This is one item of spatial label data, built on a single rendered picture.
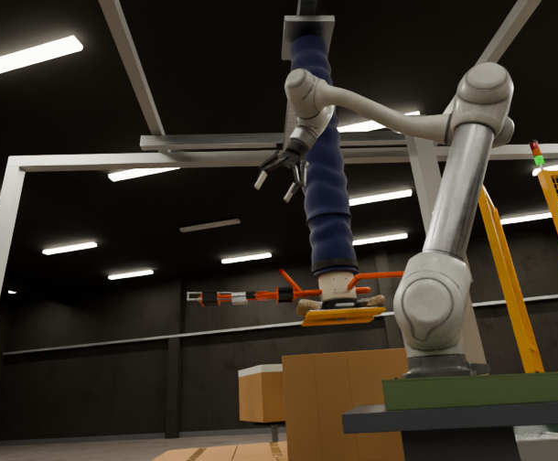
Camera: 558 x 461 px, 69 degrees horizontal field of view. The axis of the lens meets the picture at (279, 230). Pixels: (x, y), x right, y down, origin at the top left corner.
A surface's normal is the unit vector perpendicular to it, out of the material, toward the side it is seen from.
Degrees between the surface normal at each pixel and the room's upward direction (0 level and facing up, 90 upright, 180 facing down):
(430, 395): 90
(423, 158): 90
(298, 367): 90
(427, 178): 90
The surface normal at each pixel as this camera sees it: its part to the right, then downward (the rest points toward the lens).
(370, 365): -0.01, -0.38
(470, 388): -0.25, -0.35
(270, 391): 0.37, -0.37
